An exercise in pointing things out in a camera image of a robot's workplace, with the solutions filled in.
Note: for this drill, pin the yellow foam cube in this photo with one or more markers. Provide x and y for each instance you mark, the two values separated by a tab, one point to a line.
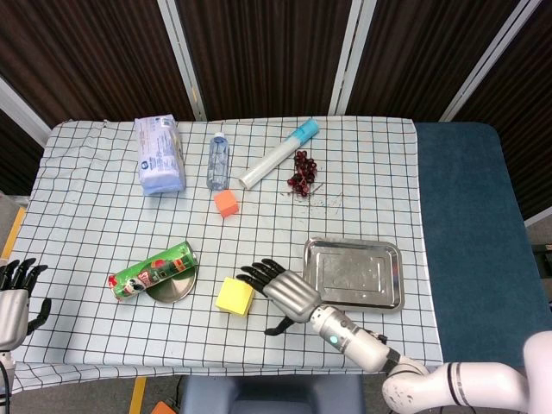
235	297

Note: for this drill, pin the white checkered tablecloth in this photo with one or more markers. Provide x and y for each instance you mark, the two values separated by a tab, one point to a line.
86	215

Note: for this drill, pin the rectangular steel tray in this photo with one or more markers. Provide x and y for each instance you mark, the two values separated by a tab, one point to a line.
353	274

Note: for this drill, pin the dark red grape bunch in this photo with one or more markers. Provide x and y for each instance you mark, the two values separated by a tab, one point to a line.
304	170

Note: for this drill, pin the green chips can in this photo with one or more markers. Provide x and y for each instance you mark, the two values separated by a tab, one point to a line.
151	274

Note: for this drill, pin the dark folding screen white frame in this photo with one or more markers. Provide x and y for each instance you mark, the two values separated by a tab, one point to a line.
276	52

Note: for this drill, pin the round steel plate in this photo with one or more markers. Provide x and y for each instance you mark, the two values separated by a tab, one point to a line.
172	292

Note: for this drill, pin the cling film roll blue end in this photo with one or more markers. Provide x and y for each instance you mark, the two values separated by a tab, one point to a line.
276	155

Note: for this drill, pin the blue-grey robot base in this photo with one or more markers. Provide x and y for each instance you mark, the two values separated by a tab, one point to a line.
271	394

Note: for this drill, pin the orange foam cube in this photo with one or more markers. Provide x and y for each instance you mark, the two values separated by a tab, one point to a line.
226	203

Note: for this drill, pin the clear plastic water bottle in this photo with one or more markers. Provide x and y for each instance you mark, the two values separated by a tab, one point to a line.
218	161

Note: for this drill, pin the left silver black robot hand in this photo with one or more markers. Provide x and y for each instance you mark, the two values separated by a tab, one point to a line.
13	310

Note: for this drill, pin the blue tissue paper pack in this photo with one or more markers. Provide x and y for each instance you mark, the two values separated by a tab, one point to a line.
159	159

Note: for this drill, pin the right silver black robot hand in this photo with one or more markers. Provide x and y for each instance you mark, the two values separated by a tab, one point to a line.
291	295

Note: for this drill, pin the small orange object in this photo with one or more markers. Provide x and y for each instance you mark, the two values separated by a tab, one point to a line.
166	409

